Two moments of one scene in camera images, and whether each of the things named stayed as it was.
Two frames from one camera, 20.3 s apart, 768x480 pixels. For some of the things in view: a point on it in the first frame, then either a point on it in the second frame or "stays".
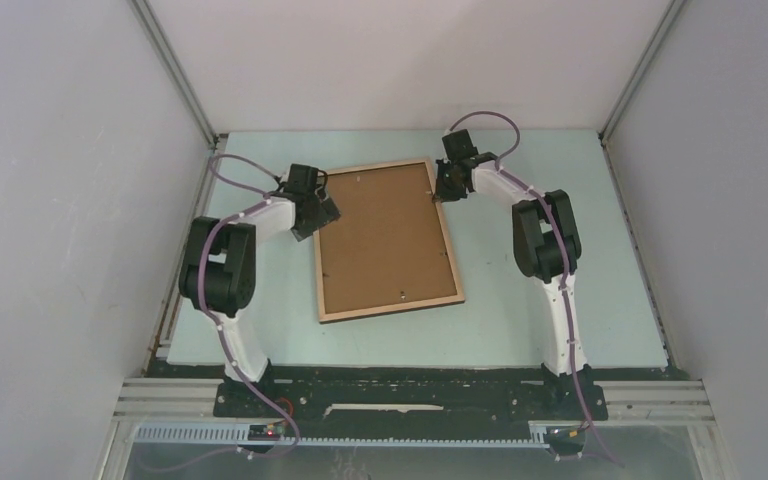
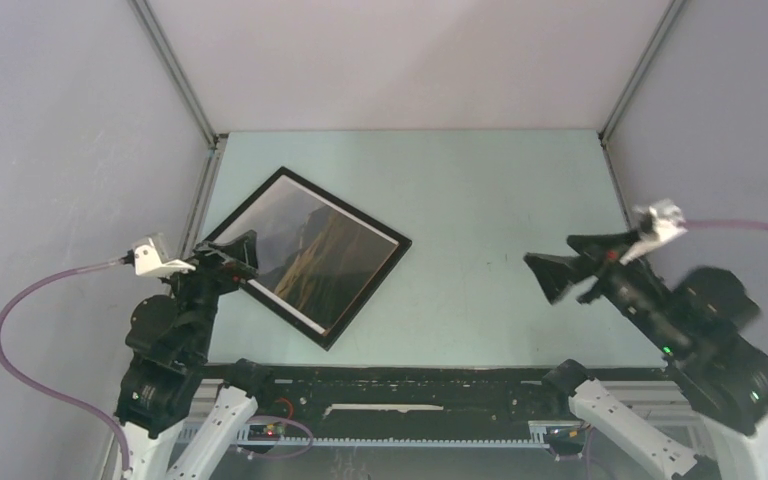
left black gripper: [326, 213] → [242, 249]
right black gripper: [444, 194] → [598, 253]
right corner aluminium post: [626, 94] stays
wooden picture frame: [388, 251] → [277, 307]
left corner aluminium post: [216, 140] stays
